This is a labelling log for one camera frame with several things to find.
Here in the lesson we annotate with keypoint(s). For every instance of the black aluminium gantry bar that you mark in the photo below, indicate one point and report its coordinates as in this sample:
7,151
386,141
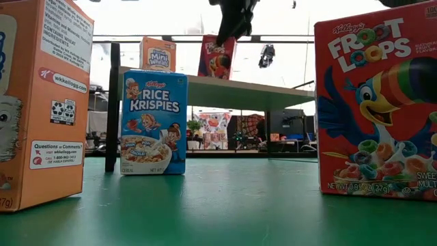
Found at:
257,38

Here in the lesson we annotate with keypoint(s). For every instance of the orange Mini Wheats cereal box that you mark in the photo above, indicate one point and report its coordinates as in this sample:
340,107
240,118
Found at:
51,119
157,56

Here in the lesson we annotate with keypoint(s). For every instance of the potted plant with white pot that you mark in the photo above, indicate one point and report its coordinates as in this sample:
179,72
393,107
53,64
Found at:
194,125

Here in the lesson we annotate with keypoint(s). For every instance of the black gantry mounted camera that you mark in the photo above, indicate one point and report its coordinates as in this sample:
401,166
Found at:
267,56

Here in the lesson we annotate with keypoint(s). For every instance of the floral patterned cloth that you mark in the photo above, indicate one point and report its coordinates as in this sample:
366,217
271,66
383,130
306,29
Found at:
215,123

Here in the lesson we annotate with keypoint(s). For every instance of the wooden shelf with black legs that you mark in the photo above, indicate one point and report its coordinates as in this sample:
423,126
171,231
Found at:
239,95

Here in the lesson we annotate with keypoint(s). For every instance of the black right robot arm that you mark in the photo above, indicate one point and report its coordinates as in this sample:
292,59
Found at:
403,2

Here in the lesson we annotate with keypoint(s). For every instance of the spider web patterned cloth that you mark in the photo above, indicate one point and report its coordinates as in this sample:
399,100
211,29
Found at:
251,124

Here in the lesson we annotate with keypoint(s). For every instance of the black monitor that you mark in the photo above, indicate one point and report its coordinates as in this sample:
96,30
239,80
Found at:
286,119

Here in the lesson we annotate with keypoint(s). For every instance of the blue Rice Krispies cereal box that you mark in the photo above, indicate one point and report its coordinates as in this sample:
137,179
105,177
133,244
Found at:
153,102

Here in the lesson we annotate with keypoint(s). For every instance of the black metal table frame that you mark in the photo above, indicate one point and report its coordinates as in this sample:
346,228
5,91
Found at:
222,154

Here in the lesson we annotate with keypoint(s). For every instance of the red Froot Loops cereal box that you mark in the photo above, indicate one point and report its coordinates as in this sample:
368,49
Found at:
375,119
215,65

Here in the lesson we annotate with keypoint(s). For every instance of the green table mat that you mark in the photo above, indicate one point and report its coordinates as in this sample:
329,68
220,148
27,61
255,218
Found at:
218,212

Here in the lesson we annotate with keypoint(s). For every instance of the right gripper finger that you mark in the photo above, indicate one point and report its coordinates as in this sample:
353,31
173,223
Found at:
247,22
228,27

